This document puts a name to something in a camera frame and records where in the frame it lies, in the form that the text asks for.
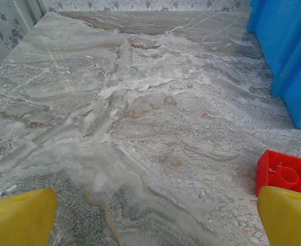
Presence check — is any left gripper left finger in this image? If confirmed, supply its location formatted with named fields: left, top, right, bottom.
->
left=0, top=188, right=58, bottom=246

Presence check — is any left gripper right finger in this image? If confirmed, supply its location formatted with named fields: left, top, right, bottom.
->
left=257, top=186, right=301, bottom=246

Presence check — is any red lego brick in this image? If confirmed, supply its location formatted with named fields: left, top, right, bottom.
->
left=255, top=150, right=301, bottom=197

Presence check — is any blue three-compartment plastic bin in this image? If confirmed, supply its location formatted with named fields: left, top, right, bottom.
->
left=246, top=0, right=301, bottom=133

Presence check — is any aluminium frame corner post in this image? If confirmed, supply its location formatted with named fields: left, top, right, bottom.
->
left=18, top=0, right=48, bottom=29

